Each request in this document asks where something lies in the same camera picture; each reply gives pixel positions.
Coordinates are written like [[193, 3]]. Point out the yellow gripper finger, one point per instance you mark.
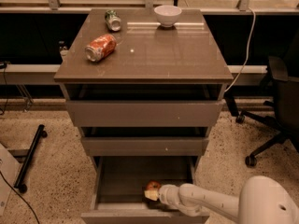
[[151, 194]]

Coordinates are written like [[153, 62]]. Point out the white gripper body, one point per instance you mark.
[[167, 193]]

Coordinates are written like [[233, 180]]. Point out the red apple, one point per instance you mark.
[[153, 185]]

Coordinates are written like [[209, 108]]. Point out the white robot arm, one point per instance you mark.
[[262, 200]]

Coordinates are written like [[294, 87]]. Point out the bottom grey drawer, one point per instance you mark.
[[119, 197]]

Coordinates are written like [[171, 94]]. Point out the grey drawer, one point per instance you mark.
[[119, 197], [143, 114], [144, 146]]

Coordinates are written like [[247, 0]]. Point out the middle grey drawer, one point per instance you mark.
[[144, 146]]

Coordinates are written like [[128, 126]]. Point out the top grey drawer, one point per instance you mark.
[[143, 114]]

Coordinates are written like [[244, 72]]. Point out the grey drawer cabinet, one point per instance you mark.
[[178, 64]]

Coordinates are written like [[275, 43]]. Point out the black wheeled stand leg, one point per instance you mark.
[[19, 183]]

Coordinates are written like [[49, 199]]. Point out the crushed red soda can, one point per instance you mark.
[[100, 47]]

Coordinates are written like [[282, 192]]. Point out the black office chair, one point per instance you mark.
[[283, 74]]

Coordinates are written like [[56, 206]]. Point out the green soda can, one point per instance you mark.
[[113, 20]]

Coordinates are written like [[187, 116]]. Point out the white bowl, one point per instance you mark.
[[167, 15]]

